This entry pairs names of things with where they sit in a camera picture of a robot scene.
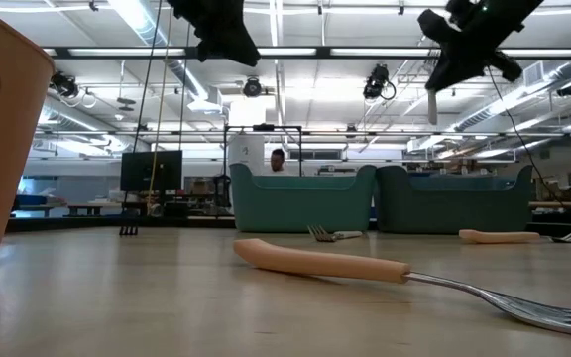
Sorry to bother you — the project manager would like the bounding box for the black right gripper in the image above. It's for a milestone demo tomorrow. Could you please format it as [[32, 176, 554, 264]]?
[[417, 0, 544, 92]]

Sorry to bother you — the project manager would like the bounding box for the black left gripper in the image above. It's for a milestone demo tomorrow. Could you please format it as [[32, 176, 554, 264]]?
[[166, 0, 262, 66]]

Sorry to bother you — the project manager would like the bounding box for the peach handle fork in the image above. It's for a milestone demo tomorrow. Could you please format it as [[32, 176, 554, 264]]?
[[232, 237, 571, 341], [458, 227, 571, 245]]

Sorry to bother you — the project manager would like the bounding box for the black overhead light beam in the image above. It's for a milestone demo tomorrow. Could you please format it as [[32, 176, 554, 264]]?
[[42, 46, 571, 60]]

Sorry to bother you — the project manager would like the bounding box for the person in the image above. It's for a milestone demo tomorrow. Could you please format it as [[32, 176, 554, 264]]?
[[268, 147, 289, 176]]

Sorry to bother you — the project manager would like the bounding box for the black office chair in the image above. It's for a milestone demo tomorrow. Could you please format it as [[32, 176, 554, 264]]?
[[213, 173, 232, 209]]

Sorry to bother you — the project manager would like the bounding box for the black computer monitor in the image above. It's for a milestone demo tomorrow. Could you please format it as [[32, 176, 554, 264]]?
[[119, 150, 184, 193]]

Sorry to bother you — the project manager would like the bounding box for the dark teal plastic bin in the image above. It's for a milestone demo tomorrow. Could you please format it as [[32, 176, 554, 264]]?
[[373, 164, 534, 235]]

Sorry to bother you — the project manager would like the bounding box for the low background bench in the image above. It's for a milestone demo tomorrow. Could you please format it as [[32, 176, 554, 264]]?
[[64, 201, 123, 217]]

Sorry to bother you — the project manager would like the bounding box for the blue background workbench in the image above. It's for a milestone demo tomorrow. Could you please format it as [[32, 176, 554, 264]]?
[[10, 194, 68, 218]]

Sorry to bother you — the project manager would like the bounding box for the orange plastic bin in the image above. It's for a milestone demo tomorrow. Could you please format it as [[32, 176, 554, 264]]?
[[0, 0, 57, 269]]

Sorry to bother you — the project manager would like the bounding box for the round black ceiling camera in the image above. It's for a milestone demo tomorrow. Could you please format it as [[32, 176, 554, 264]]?
[[242, 75, 265, 99]]

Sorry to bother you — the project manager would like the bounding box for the black hanging cable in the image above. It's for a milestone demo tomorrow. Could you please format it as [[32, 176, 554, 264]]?
[[178, 22, 193, 151], [122, 0, 164, 212]]

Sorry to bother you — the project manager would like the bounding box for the silver ventilation duct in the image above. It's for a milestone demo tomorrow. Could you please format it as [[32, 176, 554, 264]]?
[[109, 0, 212, 103], [451, 61, 571, 133]]

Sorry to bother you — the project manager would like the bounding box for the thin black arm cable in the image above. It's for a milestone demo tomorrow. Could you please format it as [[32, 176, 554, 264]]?
[[486, 66, 569, 212]]

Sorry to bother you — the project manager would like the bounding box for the black camera with cable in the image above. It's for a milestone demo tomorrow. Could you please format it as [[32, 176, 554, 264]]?
[[362, 62, 398, 101]]

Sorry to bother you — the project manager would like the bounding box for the yellow hanging cable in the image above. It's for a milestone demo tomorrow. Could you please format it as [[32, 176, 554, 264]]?
[[146, 0, 174, 212]]

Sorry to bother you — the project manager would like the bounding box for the black table edge rail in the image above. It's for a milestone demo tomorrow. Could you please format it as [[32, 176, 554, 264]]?
[[5, 213, 571, 235]]

